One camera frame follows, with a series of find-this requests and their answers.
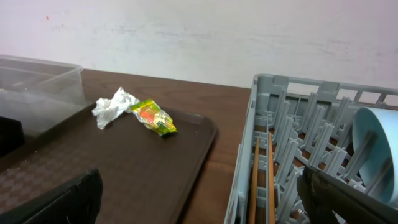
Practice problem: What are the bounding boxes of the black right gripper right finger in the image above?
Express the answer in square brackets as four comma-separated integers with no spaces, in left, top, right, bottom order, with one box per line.
[297,166,397,224]

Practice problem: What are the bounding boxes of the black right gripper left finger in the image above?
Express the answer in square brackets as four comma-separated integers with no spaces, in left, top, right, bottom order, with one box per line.
[1,169,103,224]

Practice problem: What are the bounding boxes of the white tissue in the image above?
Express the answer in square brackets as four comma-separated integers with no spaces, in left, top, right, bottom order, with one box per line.
[91,87,140,129]

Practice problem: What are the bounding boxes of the light blue bowl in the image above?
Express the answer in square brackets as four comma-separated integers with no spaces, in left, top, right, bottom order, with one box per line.
[352,107,397,203]

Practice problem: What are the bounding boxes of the grey dishwasher rack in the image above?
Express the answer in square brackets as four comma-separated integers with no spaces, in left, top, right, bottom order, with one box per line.
[225,74,397,223]

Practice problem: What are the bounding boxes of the brown plastic tray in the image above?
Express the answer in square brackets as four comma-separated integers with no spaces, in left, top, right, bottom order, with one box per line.
[1,106,218,223]

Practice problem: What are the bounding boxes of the yellow green snack wrapper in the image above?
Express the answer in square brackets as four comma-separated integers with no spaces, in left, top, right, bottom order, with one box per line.
[130,99,177,136]

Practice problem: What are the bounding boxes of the clear plastic bin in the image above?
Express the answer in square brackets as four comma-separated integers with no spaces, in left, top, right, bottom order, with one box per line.
[1,55,90,137]

